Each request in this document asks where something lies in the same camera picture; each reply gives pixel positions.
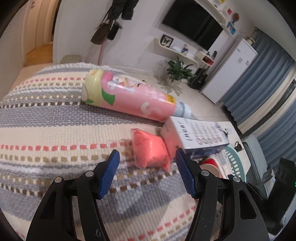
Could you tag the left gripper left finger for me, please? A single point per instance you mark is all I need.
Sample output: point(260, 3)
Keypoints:
point(54, 220)

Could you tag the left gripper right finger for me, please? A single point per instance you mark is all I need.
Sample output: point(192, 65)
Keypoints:
point(241, 218)

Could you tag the light blue laundry basket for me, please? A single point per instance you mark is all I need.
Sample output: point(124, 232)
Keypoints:
point(230, 163)

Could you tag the red white paper cup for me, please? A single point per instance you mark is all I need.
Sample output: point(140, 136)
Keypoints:
point(209, 163)

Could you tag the black mug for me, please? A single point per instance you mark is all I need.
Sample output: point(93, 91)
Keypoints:
point(238, 147)

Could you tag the white printed carton box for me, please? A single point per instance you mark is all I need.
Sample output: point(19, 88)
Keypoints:
point(195, 137)

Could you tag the pink packaged cloth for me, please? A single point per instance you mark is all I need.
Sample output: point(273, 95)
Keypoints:
point(149, 150)

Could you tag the white refrigerator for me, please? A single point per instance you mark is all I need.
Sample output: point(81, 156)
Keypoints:
point(229, 70)

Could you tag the pink tall drink bottle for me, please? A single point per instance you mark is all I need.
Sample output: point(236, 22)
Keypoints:
point(125, 94)

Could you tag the black acoustic guitar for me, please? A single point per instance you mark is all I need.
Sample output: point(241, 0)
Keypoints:
point(199, 80)

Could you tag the blue grey curtain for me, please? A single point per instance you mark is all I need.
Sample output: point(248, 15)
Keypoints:
point(262, 101)

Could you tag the green potted plant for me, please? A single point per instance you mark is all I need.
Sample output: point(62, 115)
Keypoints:
point(177, 71)

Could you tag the pink coat rack stand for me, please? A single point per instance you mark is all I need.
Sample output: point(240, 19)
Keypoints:
point(102, 50)

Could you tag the brown hanging handbag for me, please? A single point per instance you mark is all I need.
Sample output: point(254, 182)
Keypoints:
point(102, 32)

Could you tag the framed butterfly picture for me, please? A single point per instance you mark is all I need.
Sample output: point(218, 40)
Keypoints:
point(166, 41)

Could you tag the black hanging coat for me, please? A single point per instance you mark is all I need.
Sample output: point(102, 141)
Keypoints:
point(123, 8)

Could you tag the red cube wall shelf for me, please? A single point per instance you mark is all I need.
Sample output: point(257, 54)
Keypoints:
point(206, 59)

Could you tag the white curved wall shelf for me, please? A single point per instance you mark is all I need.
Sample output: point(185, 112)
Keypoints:
point(171, 53)

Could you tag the black wall television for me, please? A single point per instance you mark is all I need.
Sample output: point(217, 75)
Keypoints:
point(193, 21)

